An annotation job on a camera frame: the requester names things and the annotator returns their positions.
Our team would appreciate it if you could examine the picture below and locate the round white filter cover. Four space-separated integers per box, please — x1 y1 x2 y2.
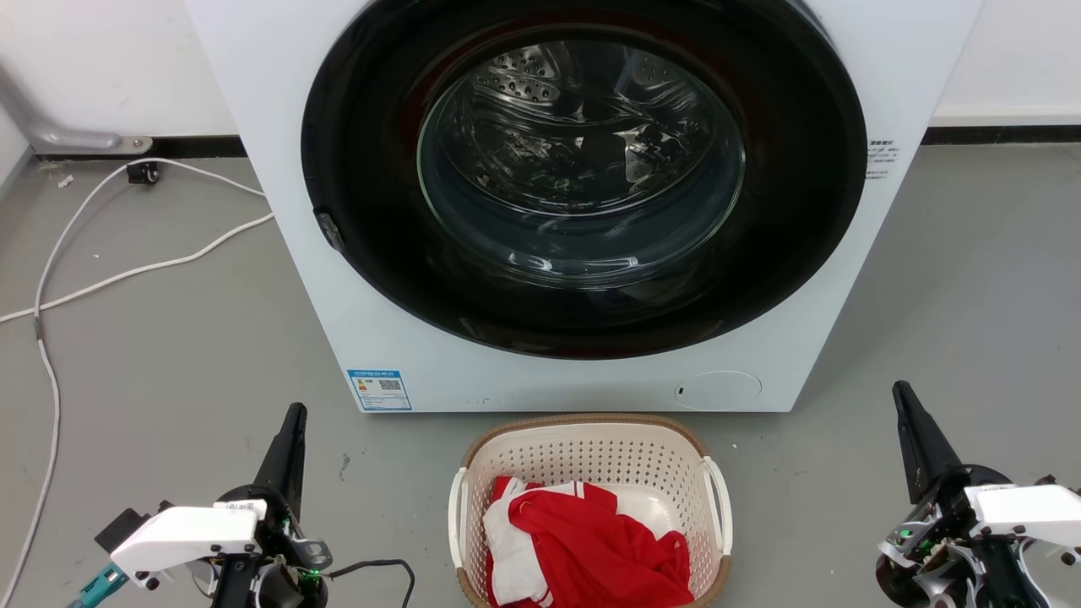
674 371 763 412

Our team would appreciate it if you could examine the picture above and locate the red and white garment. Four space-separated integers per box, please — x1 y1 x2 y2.
482 475 695 608

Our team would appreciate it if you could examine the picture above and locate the white power cable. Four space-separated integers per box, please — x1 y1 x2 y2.
0 212 276 325

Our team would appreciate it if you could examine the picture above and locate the long white cable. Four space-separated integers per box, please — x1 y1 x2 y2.
0 157 268 602

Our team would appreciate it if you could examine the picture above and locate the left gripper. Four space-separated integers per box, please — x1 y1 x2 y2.
196 402 334 608

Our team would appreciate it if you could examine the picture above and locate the white perforated laundry basket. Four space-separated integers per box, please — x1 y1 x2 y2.
448 413 734 608

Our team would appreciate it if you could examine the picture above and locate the white front-load washing machine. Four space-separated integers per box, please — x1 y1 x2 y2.
184 0 987 415

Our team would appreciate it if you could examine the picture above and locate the grey metal pipe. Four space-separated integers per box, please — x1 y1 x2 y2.
0 62 155 156

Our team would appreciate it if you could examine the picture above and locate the black round washer door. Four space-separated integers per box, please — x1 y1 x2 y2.
301 0 869 361

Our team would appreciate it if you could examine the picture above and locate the teal connector piece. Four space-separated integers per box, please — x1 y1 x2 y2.
69 564 129 608

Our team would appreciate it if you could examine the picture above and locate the small black text label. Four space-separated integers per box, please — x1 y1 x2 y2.
866 139 899 181

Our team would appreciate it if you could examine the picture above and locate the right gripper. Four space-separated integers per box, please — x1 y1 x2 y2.
875 380 1041 608

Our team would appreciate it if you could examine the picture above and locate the blue energy label sticker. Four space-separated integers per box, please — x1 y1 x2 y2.
347 368 413 413

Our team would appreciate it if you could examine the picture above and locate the thin black left gripper cable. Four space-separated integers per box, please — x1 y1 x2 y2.
326 558 416 608

